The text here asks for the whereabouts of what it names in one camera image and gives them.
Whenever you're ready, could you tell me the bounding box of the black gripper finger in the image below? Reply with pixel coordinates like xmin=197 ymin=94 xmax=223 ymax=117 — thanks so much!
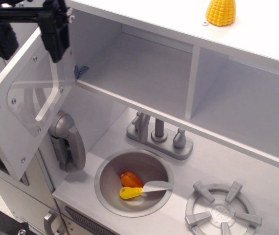
xmin=0 ymin=23 xmax=19 ymax=60
xmin=38 ymin=12 xmax=70 ymax=63

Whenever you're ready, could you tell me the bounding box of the orange toy pepper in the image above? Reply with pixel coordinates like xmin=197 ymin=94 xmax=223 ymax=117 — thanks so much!
xmin=120 ymin=171 xmax=144 ymax=188

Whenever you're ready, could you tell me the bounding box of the grey oven door handle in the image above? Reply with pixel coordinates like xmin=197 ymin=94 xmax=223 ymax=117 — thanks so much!
xmin=44 ymin=212 xmax=60 ymax=235

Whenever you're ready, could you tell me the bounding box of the round metal sink bowl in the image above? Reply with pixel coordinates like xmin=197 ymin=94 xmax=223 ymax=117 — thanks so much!
xmin=94 ymin=148 xmax=174 ymax=217

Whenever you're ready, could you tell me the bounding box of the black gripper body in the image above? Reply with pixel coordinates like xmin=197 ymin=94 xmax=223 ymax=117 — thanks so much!
xmin=0 ymin=0 xmax=75 ymax=26

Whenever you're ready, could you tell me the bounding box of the grey toy wall phone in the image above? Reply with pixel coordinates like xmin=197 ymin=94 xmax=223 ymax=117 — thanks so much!
xmin=48 ymin=111 xmax=86 ymax=173

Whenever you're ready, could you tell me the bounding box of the white toy kitchen cabinet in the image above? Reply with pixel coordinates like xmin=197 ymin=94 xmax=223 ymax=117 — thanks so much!
xmin=0 ymin=0 xmax=279 ymax=235

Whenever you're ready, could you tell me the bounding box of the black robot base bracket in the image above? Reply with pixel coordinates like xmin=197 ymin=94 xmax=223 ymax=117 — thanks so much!
xmin=0 ymin=211 xmax=34 ymax=235

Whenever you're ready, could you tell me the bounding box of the grey toy stove burner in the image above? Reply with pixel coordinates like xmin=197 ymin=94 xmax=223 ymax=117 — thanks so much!
xmin=185 ymin=181 xmax=262 ymax=235

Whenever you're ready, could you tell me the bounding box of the grey toy faucet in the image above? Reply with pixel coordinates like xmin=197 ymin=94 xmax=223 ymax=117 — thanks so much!
xmin=127 ymin=112 xmax=193 ymax=161

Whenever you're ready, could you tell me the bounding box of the white microwave door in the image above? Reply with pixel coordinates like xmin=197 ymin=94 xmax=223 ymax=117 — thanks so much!
xmin=0 ymin=29 xmax=75 ymax=180

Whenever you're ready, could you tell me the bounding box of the yellow handled toy knife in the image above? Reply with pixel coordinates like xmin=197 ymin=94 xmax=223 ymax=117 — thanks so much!
xmin=119 ymin=181 xmax=174 ymax=199

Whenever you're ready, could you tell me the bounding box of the yellow toy corn cob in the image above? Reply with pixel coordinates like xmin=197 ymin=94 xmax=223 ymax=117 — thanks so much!
xmin=205 ymin=0 xmax=236 ymax=26

